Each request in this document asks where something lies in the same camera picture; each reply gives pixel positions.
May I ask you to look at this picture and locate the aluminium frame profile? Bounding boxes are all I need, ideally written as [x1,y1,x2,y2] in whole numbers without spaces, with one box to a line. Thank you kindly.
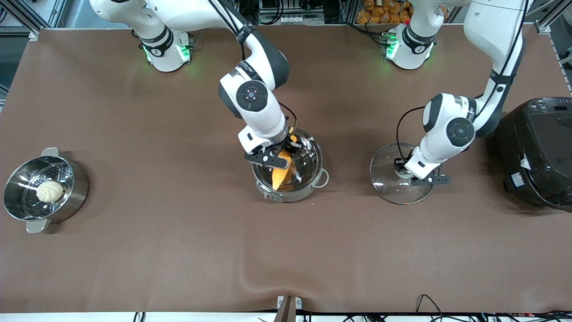
[533,0,572,35]
[0,0,42,42]

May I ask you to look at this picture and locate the white steamed bun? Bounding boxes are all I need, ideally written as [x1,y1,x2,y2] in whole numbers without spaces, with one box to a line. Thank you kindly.
[36,180,64,203]

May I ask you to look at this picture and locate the black cable loop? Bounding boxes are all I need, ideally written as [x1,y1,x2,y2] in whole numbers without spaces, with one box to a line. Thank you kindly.
[416,294,444,319]

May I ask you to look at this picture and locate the black rice cooker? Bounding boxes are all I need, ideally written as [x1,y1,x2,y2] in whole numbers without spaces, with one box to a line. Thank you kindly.
[495,97,572,212]

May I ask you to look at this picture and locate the steel pot with loop handles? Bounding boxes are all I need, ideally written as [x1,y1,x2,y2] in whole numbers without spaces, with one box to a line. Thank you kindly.
[247,129,330,203]

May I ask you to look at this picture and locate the glass pot lid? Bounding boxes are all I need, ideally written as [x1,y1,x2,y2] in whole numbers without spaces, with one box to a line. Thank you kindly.
[370,142,436,205]

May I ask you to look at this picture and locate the steel steamer pot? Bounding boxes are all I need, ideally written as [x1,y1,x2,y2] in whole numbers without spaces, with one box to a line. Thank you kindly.
[3,147,89,234]

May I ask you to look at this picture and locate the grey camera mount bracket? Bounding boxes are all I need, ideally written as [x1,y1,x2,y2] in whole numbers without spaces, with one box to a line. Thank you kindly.
[277,295,302,322]

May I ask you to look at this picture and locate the brown table mat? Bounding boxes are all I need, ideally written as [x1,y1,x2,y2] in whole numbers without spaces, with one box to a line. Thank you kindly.
[0,25,572,314]

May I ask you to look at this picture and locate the bag of orange buns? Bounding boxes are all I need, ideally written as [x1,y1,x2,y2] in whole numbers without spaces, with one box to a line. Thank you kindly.
[356,0,412,25]

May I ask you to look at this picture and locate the yellow corn cob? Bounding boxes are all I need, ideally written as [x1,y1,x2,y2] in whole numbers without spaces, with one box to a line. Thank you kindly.
[272,134,298,191]

